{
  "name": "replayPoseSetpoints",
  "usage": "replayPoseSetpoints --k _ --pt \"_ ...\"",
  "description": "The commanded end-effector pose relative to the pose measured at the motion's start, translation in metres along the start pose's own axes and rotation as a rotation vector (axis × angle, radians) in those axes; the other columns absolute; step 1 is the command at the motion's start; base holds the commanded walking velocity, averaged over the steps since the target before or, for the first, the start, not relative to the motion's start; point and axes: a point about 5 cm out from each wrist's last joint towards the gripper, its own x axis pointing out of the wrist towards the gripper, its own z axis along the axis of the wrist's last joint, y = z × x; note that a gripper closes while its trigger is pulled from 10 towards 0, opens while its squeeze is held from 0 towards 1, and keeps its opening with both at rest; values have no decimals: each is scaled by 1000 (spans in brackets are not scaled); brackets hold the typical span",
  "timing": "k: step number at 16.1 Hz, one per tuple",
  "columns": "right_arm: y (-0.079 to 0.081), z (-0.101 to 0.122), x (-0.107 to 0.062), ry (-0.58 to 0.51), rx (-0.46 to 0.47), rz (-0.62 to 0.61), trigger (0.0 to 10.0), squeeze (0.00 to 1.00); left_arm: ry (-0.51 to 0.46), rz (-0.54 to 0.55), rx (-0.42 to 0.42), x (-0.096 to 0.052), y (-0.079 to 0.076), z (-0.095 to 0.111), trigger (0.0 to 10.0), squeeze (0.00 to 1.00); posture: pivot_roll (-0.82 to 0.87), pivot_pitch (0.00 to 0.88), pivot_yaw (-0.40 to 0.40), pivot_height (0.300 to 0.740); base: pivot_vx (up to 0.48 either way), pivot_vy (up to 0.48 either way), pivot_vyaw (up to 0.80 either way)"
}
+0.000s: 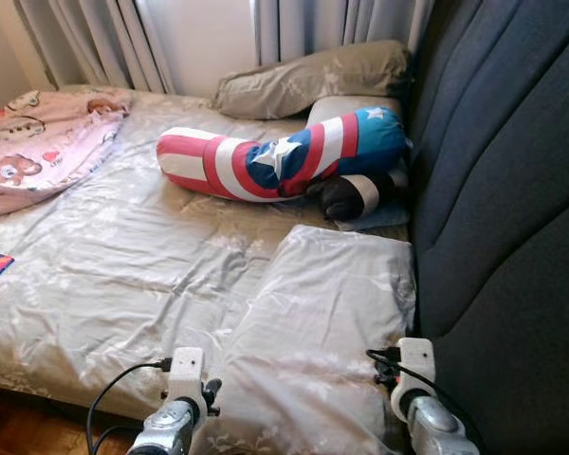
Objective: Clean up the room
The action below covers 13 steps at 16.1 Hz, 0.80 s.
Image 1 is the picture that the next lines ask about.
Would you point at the pink cartoon print blanket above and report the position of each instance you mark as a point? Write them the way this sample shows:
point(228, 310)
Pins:
point(47, 152)

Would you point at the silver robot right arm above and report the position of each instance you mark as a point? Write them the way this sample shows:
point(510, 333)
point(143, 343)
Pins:
point(431, 427)

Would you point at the grey floral pillow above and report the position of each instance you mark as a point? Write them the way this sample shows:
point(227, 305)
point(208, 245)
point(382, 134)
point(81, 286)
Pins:
point(313, 322)

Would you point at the blue cloth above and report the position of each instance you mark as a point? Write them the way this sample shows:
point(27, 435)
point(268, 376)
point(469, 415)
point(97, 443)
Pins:
point(384, 218)

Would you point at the black plush toy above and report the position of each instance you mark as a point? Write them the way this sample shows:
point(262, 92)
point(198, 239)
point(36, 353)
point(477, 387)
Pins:
point(337, 199)

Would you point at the star and stripes bolster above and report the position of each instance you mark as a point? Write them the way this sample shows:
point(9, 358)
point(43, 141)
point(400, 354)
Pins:
point(228, 166)

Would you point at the beige patterned pillow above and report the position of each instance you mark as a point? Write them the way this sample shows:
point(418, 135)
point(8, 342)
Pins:
point(313, 81)

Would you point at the grey curtain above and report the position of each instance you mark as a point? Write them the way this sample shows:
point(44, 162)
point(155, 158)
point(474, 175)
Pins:
point(95, 38)
point(313, 24)

